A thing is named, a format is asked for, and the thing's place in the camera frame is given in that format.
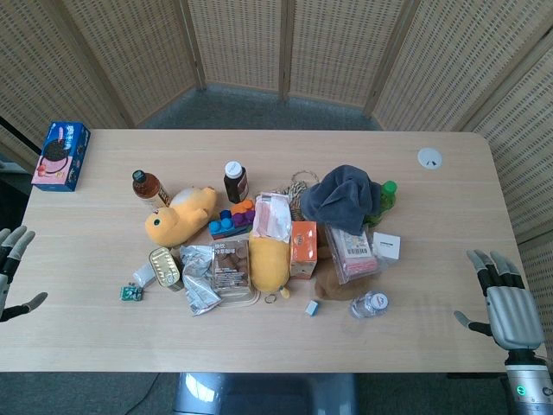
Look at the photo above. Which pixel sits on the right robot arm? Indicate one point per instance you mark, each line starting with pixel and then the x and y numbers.
pixel 530 382

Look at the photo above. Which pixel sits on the small white box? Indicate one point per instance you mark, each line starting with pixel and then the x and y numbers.
pixel 386 245

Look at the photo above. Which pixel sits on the small blue white eraser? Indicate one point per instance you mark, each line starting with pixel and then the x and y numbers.
pixel 312 307

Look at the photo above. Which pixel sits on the silver foil bag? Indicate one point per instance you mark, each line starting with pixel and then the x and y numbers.
pixel 196 276

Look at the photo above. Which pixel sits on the small green circuit board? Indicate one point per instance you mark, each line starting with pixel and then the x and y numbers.
pixel 131 293

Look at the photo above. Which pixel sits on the clear water bottle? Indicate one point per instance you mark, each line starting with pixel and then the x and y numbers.
pixel 370 304

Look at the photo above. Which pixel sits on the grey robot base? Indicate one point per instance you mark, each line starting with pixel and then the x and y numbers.
pixel 263 394

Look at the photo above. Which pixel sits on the brown tea bottle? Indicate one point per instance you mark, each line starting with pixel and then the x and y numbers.
pixel 148 189

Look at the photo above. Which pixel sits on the colourful toy building blocks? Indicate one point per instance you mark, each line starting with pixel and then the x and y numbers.
pixel 233 220

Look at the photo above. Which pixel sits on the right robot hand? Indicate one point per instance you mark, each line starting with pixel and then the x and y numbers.
pixel 510 302

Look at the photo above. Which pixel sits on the metal tin can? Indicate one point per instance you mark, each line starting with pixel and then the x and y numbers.
pixel 165 268

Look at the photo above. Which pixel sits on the brown snack tray package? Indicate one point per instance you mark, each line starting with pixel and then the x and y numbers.
pixel 231 264

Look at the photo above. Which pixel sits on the brown plush toy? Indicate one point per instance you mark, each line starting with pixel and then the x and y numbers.
pixel 332 285

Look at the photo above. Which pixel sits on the yellow plush animal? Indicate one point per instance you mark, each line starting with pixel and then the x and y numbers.
pixel 181 216

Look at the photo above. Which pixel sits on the grey cloth towel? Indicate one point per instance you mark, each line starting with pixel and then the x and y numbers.
pixel 337 199

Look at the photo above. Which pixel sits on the yellow plush banana toy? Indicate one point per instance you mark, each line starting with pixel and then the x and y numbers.
pixel 268 263

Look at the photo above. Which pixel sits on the green plastic bottle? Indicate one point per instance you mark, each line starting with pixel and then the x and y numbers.
pixel 383 199

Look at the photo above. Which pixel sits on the orange carton box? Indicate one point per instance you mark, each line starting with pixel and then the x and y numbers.
pixel 303 249

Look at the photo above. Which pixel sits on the blue cookie box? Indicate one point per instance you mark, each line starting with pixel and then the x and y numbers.
pixel 60 156

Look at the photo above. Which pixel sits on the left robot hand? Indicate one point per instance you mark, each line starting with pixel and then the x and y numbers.
pixel 9 255

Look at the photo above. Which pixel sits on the pink white plastic bag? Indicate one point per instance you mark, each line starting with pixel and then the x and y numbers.
pixel 272 216

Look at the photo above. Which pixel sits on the brown pill bottle white cap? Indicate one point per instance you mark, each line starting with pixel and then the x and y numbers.
pixel 236 181

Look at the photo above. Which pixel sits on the woven folding screen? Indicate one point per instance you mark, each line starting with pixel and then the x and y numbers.
pixel 276 52

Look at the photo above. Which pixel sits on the clear bag pink package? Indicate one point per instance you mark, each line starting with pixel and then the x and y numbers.
pixel 354 255

